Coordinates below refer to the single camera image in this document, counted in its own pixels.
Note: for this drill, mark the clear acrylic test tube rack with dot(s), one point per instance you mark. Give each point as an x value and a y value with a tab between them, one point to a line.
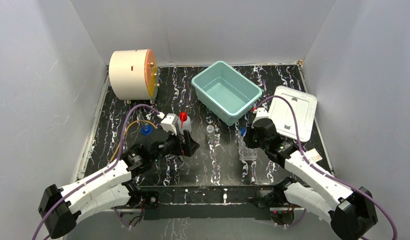
245	153

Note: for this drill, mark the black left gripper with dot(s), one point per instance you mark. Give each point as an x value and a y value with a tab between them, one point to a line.
186	145

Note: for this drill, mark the white plastic bin lid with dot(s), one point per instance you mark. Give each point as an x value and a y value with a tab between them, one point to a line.
302	117

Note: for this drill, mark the cream cylindrical centrifuge machine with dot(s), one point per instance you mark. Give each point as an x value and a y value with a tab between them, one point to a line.
133	74

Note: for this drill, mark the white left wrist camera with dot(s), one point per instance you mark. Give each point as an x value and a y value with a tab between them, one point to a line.
169	123

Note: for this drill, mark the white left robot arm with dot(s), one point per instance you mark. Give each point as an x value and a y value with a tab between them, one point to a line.
62	208

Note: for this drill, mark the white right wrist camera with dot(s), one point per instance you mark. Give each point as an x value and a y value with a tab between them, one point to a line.
260	113

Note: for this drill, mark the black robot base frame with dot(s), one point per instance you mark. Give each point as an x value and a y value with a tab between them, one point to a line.
208	202

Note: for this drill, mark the clear glass tube blue stopper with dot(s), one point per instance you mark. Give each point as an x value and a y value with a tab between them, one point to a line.
146	128

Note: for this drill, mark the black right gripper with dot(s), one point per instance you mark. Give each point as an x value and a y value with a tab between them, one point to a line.
247	139

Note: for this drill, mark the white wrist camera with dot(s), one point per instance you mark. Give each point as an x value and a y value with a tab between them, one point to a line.
169	123
260	113

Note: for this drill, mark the teal plastic bin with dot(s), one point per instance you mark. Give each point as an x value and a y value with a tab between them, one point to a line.
226	92

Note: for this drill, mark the white wash bottle red cap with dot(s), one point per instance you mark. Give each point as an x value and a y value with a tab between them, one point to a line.
184	123

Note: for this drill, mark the small clear glass jar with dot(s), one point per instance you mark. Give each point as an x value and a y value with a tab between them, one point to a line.
210	133

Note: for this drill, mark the small paper label card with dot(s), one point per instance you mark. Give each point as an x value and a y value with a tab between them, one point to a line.
313	156

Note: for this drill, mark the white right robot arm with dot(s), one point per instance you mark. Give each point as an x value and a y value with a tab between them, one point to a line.
349	213

